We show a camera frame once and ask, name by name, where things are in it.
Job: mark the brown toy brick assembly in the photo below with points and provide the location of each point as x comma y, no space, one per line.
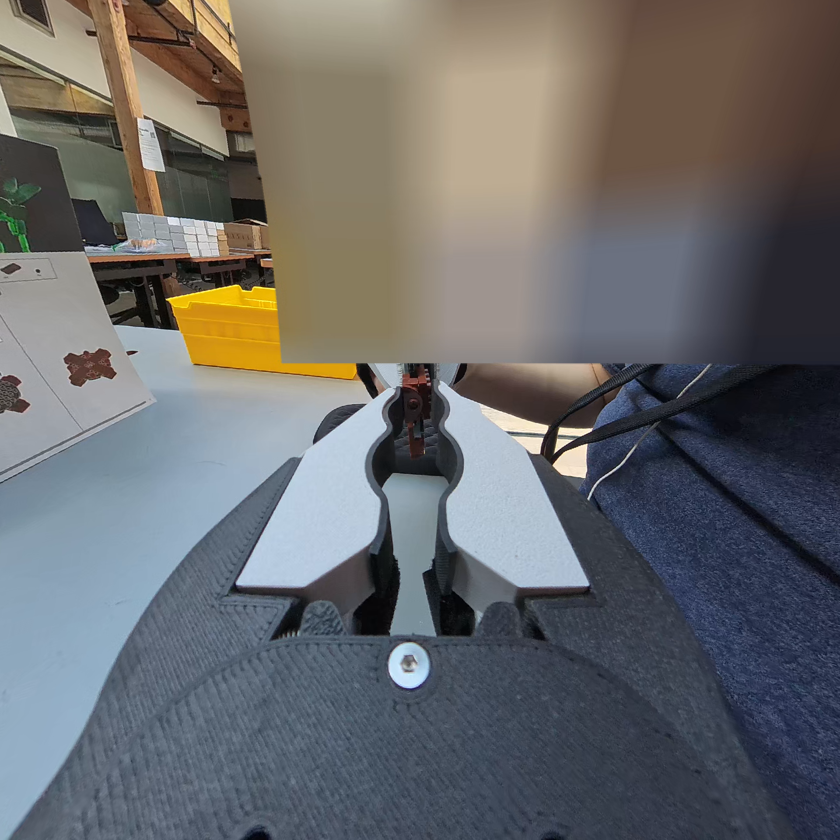
415,410

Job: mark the person's right forearm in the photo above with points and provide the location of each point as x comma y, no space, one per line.
531,394

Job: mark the white paper notice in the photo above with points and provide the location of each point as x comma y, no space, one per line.
150,144

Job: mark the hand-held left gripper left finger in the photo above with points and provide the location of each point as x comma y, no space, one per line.
315,512

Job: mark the cardboard box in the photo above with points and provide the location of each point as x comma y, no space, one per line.
244,235

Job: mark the grey desk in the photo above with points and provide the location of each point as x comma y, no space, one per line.
131,558

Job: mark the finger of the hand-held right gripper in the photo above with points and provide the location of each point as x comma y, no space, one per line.
384,377
448,373

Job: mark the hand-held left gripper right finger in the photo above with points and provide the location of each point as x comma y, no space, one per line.
505,518

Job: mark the black box with plant picture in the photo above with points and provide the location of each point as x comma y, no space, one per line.
46,197

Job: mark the stack of white boxes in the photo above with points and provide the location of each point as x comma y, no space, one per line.
177,233

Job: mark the white instruction sheet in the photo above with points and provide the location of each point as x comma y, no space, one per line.
59,367

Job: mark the yellow plastic bin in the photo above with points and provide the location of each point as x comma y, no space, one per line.
229,334

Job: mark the black office chair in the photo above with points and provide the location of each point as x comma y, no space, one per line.
92,223

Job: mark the clear plastic bag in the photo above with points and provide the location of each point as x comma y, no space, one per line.
134,246

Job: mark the wooden post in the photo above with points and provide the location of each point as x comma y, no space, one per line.
124,98

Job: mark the wooden background table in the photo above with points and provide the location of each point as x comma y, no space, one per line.
164,262

